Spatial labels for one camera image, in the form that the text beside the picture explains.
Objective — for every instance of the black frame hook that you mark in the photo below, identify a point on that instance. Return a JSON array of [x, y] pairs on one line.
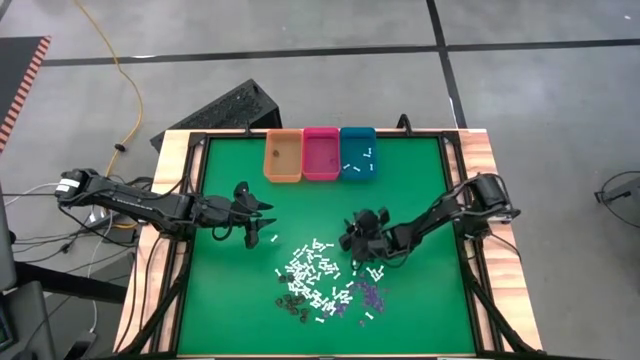
[[404, 122]]

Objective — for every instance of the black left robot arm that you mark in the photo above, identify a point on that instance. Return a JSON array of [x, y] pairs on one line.
[[135, 202]]

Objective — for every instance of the green table mat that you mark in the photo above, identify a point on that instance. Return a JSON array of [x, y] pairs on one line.
[[425, 310]]

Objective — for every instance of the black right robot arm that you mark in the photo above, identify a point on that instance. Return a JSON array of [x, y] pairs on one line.
[[435, 217]]

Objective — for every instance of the blue plastic bin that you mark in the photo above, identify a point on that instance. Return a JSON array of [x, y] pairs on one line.
[[357, 142]]

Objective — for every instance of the black floor bar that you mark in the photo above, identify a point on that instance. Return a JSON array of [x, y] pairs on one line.
[[70, 282]]

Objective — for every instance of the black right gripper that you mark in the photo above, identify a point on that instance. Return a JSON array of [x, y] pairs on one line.
[[372, 235]]

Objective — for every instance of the grey metal post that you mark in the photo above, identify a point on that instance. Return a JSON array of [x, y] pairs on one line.
[[6, 240]]

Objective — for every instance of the black table frame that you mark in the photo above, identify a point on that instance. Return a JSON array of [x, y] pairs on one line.
[[425, 135]]

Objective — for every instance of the black perforated metal case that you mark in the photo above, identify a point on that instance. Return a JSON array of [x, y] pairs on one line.
[[225, 107]]

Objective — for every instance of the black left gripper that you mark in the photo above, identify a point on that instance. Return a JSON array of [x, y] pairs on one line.
[[232, 210]]

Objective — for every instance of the black mat orange striped edge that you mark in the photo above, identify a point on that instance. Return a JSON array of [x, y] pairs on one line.
[[15, 70]]

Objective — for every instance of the wooden table side board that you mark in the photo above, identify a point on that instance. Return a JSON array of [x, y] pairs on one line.
[[510, 280], [142, 280]]

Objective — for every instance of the orange plastic bin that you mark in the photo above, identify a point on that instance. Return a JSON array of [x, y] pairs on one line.
[[285, 165]]

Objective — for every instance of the pink plastic bin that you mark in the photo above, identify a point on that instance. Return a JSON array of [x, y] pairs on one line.
[[320, 150]]

